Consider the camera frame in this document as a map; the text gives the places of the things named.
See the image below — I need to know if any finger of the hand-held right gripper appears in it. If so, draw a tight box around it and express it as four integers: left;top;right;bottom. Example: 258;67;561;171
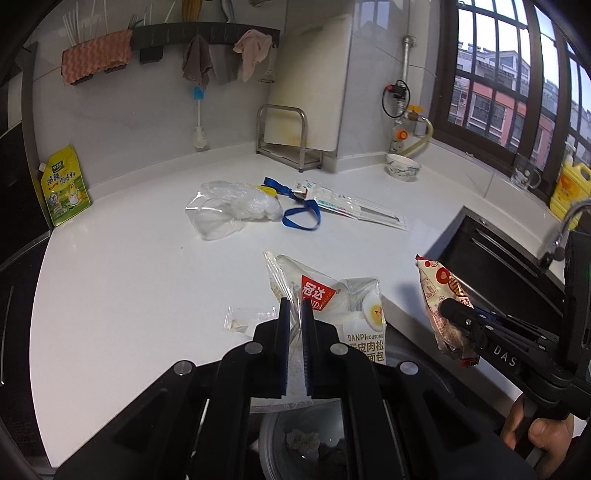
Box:
475;308;570;354
438;298;523;376

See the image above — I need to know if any crumpled tissue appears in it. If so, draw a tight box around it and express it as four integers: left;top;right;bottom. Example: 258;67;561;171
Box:
283;428;322;456

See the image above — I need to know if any clear bread wrapper red label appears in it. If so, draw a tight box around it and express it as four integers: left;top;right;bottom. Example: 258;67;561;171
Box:
263;251;386;411

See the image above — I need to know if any blue strap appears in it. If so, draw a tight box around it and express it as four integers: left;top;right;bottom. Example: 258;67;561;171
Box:
263;176;322;231

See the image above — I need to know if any yellow gas hose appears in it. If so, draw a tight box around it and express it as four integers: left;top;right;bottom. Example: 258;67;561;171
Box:
401;117;434;158

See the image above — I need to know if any black kitchen sink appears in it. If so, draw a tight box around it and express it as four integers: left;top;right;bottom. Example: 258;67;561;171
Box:
424;207;570;334

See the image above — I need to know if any white bottle brush blue sponge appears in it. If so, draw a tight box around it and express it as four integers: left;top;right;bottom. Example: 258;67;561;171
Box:
191;85;210;150

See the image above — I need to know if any person's right hand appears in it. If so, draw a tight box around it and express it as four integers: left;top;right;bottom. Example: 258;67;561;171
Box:
501;394;578;463

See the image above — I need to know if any red patterned snack wrapper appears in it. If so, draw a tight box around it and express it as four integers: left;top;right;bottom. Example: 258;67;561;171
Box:
414;254;481;368

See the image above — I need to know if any pale pink rag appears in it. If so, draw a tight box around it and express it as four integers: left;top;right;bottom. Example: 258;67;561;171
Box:
233;30;273;83

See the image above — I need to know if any steel cutting board rack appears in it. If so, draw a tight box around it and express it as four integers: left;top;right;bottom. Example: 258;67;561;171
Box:
255;104;324;173

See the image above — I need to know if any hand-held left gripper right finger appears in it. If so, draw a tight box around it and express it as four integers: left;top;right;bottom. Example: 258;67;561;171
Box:
301;300;539;480

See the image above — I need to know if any yellow cooking oil bottle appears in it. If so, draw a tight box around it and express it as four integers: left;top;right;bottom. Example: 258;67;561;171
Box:
549;142;591;223

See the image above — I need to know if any white cutting board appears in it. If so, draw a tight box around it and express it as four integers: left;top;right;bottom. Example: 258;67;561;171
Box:
268;14;354;154

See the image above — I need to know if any dark framed window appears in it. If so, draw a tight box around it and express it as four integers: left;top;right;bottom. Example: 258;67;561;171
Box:
433;0;591;168

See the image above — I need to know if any grey gas pipe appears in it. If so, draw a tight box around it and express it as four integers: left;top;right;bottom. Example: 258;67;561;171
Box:
390;33;415;154

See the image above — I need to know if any steel faucet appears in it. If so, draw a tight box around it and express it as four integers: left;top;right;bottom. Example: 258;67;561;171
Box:
539;199;591;269

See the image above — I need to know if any glass mug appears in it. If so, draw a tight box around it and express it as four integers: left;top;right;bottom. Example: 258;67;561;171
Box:
511;154;541;190

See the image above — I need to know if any crumpled white plastic bag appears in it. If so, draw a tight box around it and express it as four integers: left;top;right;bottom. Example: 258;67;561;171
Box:
200;180;283;223

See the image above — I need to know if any long clear chopstick packet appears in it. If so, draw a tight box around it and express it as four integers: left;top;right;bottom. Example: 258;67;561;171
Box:
313;194;410;232

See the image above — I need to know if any bundle of white chopsticks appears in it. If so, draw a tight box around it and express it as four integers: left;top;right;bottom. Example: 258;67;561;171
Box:
62;8;112;48

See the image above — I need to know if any black cable loop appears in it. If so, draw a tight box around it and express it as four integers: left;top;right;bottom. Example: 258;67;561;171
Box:
381;85;408;120

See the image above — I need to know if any dark round trash bin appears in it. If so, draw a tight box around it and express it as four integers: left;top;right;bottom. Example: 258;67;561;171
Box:
257;350;463;480

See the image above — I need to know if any brown grey rag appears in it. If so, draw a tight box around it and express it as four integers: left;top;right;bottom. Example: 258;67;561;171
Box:
181;34;214;88

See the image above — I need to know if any clear plastic film wrapper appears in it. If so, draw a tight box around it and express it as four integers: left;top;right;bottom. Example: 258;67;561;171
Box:
185;198;246;241

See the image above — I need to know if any yellow green seasoning pouch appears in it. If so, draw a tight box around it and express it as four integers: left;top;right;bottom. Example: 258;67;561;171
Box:
38;145;93;227

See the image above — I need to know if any white patterned bowl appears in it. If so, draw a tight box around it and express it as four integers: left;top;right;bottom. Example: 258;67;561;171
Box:
386;153;422;182

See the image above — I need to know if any small clear plastic wrapper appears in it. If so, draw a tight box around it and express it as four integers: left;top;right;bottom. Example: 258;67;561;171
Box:
224;305;280;334

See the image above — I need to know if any black wall rack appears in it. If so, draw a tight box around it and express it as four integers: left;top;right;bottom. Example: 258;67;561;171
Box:
65;22;281;86

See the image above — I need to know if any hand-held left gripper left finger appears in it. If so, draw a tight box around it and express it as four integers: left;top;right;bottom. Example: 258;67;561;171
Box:
55;298;291;480

